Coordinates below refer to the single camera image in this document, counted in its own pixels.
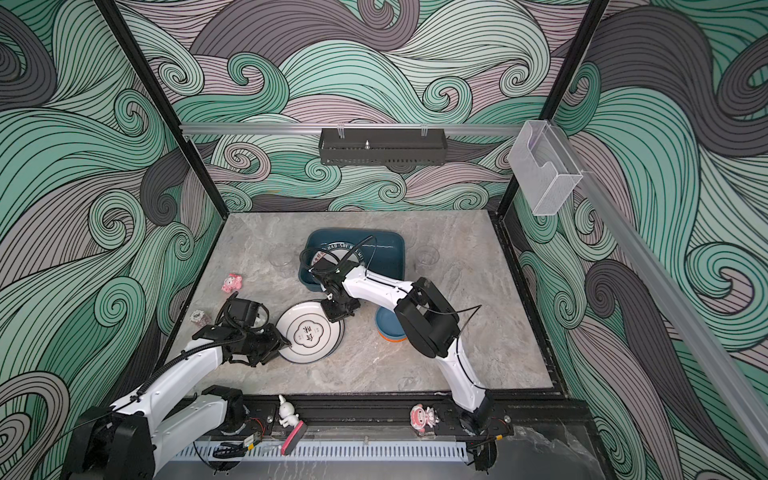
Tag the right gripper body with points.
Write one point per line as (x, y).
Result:
(334, 309)

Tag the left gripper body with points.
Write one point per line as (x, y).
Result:
(262, 345)

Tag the white plate cloud outline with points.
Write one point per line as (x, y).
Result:
(311, 335)

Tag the white plate teal lettered rim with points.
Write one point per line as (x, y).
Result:
(334, 258)

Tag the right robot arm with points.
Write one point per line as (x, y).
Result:
(429, 321)

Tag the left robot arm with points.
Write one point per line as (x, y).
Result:
(136, 436)

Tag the teal plastic bin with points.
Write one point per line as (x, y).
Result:
(384, 253)

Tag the small pink toy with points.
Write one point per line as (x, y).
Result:
(232, 283)

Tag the blue bowl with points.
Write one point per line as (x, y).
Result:
(388, 323)

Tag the orange bowl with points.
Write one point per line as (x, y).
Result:
(393, 339)

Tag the white rabbit figurine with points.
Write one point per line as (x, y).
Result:
(288, 417)

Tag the clear drinking glass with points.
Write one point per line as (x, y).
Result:
(426, 257)

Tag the pink pig figurine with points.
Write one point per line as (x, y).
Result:
(423, 418)

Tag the black perforated wall tray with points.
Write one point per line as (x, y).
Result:
(397, 148)

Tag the white slotted cable duct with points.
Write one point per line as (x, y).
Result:
(359, 451)

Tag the aluminium wall rail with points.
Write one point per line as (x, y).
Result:
(274, 128)

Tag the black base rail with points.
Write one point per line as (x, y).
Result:
(504, 410)

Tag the clear acrylic wall box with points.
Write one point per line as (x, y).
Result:
(544, 164)

